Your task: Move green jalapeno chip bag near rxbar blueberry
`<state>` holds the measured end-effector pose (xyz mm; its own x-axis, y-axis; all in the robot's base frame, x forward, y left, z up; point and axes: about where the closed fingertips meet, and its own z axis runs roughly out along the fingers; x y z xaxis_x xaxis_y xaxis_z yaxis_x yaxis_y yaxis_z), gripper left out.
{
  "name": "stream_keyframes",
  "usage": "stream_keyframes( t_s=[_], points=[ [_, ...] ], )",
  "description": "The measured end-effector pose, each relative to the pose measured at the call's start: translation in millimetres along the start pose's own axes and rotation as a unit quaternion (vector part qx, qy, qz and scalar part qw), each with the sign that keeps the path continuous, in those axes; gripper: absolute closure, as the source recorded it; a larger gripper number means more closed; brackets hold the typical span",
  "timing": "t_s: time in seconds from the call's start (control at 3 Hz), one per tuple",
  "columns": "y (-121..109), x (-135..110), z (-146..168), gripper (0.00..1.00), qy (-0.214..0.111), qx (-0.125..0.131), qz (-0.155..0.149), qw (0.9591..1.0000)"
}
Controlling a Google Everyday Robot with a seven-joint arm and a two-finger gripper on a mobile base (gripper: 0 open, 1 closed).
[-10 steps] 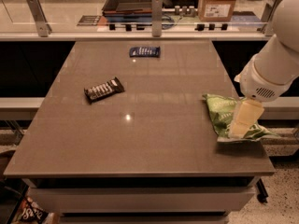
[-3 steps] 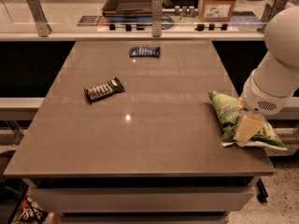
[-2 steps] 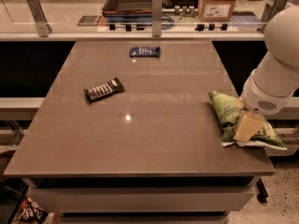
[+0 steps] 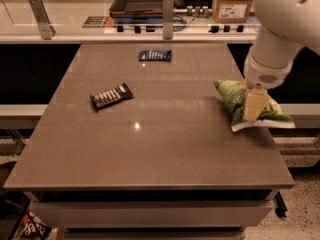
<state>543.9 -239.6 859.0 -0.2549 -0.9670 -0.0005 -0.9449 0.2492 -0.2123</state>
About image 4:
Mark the metal railing post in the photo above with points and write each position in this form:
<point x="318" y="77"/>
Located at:
<point x="168" y="6"/>
<point x="45" y="27"/>

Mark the glass barrier panel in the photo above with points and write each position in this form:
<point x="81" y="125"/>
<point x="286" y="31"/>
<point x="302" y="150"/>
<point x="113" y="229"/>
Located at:
<point x="31" y="21"/>

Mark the red snack bag on floor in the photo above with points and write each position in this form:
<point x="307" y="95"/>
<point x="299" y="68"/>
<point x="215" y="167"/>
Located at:
<point x="31" y="227"/>

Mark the middle metal railing post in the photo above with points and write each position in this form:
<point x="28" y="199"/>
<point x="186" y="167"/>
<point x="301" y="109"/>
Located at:
<point x="168" y="6"/>

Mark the white table base drawer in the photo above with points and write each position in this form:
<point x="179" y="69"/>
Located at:
<point x="159" y="220"/>

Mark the blue rxbar blueberry bar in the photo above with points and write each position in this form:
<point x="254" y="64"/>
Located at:
<point x="155" y="55"/>

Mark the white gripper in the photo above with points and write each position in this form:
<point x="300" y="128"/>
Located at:
<point x="262" y="74"/>

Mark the green jalapeno chip bag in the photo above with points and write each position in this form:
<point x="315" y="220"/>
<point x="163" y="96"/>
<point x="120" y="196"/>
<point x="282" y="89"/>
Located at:
<point x="233" y="94"/>

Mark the dark chocolate snack bar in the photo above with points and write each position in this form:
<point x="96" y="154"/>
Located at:
<point x="111" y="97"/>

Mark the left metal railing post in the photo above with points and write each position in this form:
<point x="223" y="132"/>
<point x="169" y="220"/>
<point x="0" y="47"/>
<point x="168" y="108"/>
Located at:
<point x="45" y="27"/>

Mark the brown cardboard box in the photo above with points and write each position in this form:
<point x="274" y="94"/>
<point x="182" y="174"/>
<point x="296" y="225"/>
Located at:
<point x="232" y="3"/>

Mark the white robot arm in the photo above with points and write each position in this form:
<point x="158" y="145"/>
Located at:
<point x="287" y="26"/>

